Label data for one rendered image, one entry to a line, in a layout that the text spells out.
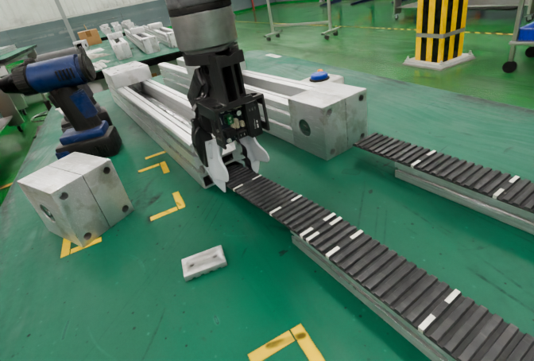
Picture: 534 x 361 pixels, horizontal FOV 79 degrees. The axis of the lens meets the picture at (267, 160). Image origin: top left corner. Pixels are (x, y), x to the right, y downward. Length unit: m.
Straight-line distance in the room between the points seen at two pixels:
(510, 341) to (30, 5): 15.54
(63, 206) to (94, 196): 0.04
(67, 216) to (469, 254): 0.48
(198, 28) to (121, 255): 0.30
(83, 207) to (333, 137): 0.39
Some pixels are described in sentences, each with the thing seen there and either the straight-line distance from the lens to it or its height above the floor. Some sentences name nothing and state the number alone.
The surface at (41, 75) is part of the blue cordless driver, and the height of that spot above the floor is 0.98.
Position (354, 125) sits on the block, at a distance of 0.57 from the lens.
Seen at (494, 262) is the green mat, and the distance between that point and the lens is 0.40.
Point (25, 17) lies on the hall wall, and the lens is 15.60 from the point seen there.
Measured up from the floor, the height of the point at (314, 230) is 0.81.
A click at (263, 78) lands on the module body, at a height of 0.86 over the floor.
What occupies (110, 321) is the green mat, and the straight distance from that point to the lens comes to 0.41.
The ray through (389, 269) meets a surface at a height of 0.81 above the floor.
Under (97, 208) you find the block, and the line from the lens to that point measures 0.53.
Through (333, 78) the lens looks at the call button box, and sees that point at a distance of 0.77.
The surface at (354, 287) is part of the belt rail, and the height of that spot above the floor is 0.79.
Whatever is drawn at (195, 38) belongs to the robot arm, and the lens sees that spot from 0.40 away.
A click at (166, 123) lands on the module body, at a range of 0.62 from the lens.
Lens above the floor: 1.06
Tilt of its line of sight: 29 degrees down
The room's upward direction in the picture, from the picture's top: 11 degrees counter-clockwise
